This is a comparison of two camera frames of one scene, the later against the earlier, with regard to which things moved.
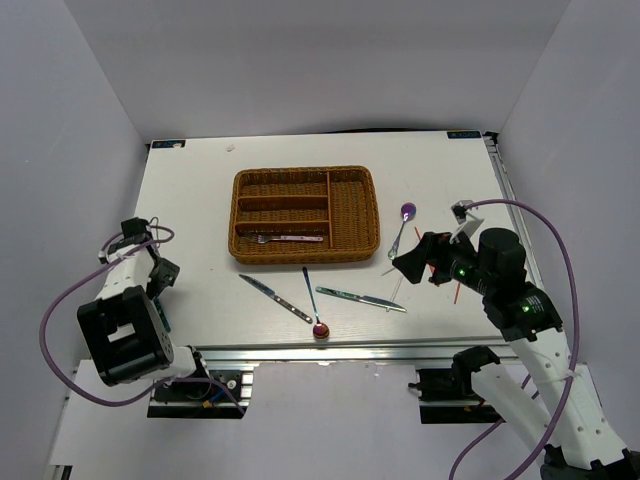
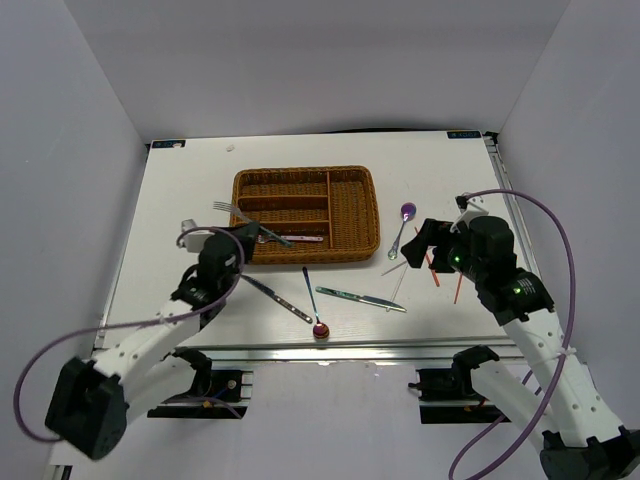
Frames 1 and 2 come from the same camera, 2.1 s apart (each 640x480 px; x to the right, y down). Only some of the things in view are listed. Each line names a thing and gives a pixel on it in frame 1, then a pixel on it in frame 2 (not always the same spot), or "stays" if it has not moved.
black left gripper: [167, 275] to [247, 234]
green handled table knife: [360, 298] stays
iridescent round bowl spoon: [320, 330] stays
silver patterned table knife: [271, 293] stays
